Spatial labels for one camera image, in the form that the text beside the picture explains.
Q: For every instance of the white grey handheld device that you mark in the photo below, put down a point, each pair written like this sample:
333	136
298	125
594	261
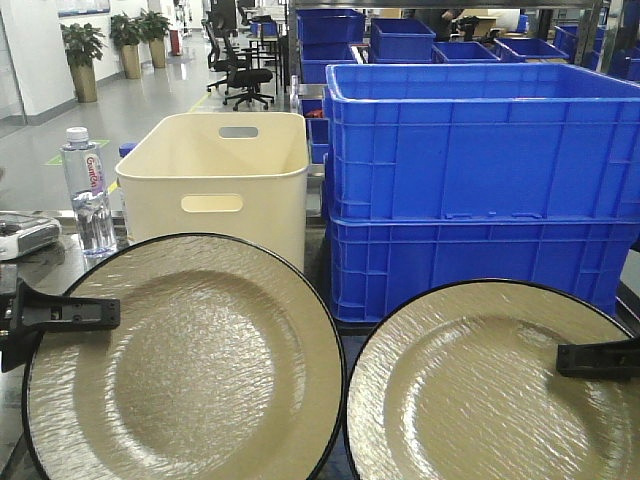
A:
22	234

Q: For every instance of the lower blue plastic crate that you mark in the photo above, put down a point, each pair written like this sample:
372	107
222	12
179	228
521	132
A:
377	266

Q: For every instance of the blue plastic crate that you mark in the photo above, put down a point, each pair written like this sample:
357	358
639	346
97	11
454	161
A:
377	266
462	141

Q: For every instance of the clear water bottle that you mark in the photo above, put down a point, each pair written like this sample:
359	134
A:
85	179

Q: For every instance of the upper blue plastic crate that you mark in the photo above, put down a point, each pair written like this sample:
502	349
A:
462	141

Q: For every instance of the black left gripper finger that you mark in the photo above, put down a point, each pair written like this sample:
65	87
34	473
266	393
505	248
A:
40	312

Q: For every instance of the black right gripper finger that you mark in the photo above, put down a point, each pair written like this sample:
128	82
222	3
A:
616	360

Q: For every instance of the potted plant gold pot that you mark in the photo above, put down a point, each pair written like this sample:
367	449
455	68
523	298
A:
83	45

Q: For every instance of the cream plastic bin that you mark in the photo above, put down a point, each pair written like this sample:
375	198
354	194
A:
242	174

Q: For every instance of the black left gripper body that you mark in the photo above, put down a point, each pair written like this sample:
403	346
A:
15	343

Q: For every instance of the beige glossy plate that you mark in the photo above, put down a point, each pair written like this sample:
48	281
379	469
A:
461	383
226	365

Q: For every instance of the black office chair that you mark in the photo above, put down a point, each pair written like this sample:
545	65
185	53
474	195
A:
242	82

